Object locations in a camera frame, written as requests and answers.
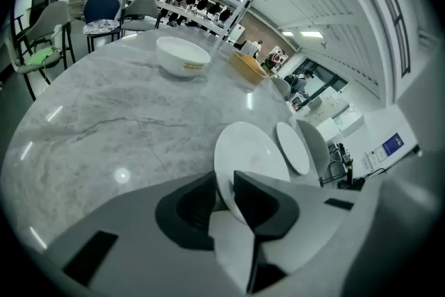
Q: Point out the small white plate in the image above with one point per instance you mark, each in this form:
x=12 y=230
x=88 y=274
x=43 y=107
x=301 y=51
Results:
x=293 y=147

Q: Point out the grey shell chair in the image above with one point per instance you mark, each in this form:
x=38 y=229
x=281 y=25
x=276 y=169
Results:
x=282 y=87
x=313 y=142

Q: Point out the green cloth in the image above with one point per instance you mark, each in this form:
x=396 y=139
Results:
x=39 y=57

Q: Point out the grey armchair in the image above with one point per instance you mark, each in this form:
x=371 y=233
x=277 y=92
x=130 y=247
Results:
x=142 y=8

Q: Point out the large white plate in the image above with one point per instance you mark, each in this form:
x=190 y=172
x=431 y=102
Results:
x=243 y=149

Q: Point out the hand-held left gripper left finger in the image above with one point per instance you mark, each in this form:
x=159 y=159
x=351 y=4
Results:
x=132 y=219

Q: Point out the white bowl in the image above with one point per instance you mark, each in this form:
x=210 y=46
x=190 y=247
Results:
x=180 y=54

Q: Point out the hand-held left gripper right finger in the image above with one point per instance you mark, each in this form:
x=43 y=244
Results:
x=299 y=219

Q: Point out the white storage box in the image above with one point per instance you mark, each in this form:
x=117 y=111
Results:
x=347 y=121

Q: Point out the white metal shelf rack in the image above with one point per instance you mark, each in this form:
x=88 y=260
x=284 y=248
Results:
x=240 y=12

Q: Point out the blue chair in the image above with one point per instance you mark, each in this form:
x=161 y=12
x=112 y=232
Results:
x=101 y=5

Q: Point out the black framed window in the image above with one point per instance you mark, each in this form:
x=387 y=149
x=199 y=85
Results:
x=393 y=10

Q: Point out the ceiling light panel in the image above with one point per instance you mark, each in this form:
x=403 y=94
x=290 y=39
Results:
x=286 y=33
x=311 y=33

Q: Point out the blue wall poster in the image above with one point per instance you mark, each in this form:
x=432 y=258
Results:
x=394 y=145

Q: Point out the blue patterned seat cushion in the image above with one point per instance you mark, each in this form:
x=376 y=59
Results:
x=101 y=26

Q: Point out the black equipment stand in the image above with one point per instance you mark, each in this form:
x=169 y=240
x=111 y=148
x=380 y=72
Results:
x=342 y=160

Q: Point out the grey chair with green cloth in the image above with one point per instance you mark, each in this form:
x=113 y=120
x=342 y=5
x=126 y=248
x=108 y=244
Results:
x=41 y=24

